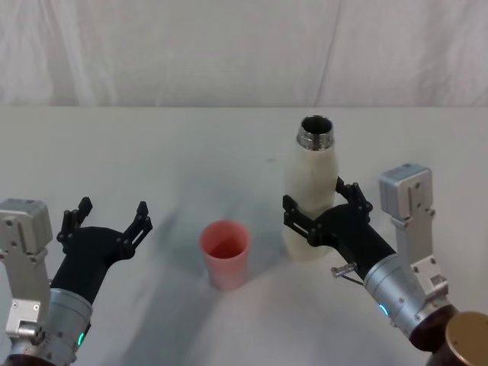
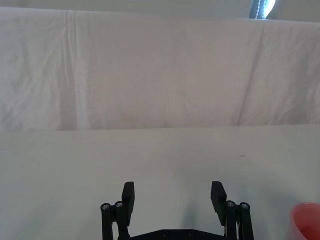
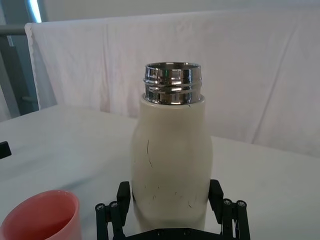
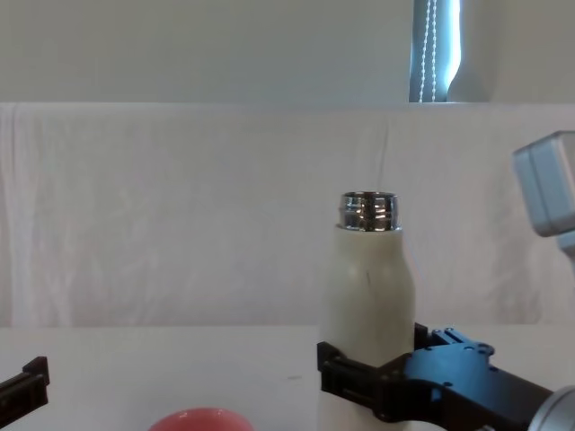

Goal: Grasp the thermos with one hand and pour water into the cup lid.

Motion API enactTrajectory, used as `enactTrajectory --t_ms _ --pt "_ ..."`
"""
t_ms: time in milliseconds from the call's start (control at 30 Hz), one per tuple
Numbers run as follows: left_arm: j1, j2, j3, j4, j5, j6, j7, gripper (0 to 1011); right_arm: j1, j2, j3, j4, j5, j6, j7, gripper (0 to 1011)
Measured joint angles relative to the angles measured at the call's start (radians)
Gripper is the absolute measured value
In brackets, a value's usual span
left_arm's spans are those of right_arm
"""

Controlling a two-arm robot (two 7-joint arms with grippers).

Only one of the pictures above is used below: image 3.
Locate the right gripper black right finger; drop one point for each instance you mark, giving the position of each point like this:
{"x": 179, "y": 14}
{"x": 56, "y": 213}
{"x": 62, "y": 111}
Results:
{"x": 232, "y": 220}

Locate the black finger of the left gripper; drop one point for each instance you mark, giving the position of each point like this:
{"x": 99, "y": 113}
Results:
{"x": 4, "y": 149}

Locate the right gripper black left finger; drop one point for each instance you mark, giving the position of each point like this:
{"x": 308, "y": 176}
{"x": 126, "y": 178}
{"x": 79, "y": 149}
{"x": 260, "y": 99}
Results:
{"x": 112, "y": 217}

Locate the cream vacuum bottle steel neck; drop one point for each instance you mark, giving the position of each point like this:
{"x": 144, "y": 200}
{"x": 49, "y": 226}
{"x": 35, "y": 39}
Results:
{"x": 170, "y": 150}

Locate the white table cloth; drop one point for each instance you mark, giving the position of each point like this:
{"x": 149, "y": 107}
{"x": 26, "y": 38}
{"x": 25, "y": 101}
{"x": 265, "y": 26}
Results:
{"x": 62, "y": 155}

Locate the pink cup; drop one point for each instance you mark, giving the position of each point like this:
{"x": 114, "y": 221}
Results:
{"x": 32, "y": 220}

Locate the white curtain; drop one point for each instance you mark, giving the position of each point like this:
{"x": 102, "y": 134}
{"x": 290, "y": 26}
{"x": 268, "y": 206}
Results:
{"x": 225, "y": 75}

